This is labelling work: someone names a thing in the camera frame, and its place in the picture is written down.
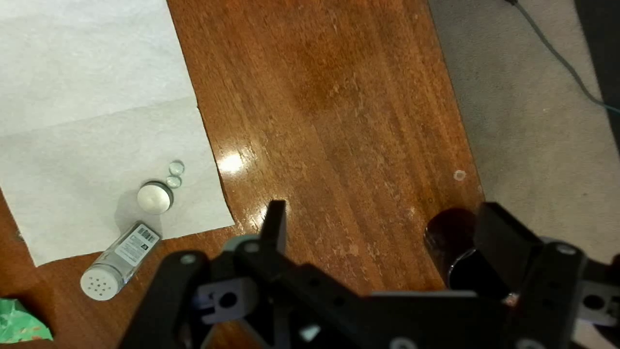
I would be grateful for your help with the white paper sheet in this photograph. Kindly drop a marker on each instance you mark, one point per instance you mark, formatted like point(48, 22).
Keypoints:
point(94, 99)

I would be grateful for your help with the clear glass bead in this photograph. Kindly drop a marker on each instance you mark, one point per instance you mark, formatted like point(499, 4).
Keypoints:
point(172, 181)
point(176, 167)

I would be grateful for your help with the black cup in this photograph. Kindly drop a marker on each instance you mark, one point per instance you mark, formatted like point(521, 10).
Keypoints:
point(449, 243)

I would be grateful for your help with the green crumpled wrapper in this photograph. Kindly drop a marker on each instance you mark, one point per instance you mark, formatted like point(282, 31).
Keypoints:
point(19, 326)

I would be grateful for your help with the clear spice shaker bottle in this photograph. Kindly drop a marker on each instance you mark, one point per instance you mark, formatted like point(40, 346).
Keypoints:
point(110, 272)

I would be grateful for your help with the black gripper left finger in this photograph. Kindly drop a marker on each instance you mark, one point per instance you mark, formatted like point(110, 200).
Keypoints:
point(269, 239)

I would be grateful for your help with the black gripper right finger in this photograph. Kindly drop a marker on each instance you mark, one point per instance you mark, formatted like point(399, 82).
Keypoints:
point(505, 245)

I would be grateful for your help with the white tealight candle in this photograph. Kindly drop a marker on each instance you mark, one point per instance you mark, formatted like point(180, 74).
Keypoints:
point(153, 198)

